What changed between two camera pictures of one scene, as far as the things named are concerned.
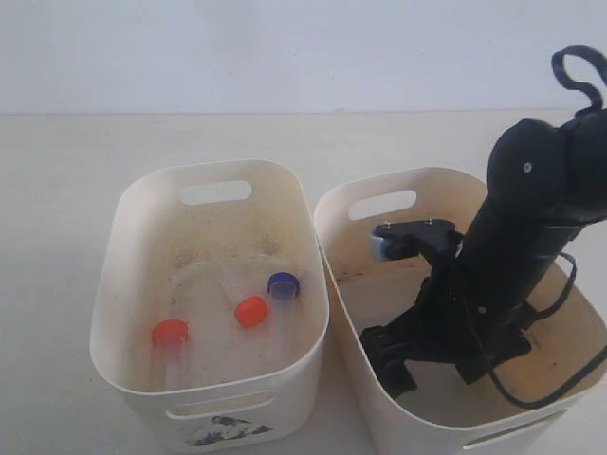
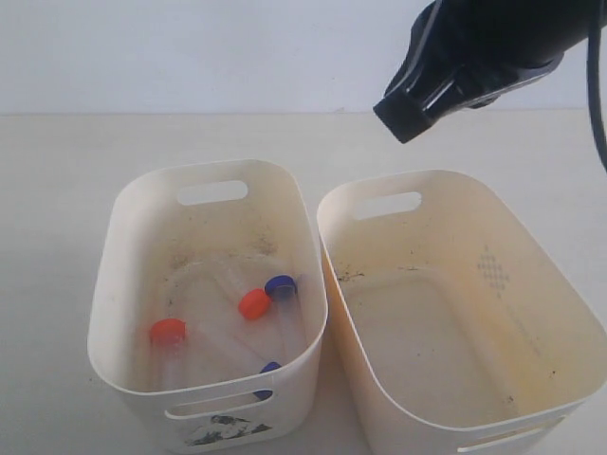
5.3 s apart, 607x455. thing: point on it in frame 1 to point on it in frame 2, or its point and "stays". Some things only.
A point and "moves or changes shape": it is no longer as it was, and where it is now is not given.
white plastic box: [211, 303] stays
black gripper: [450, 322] to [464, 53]
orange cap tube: [169, 341] stays
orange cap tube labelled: [249, 302] moves or changes shape
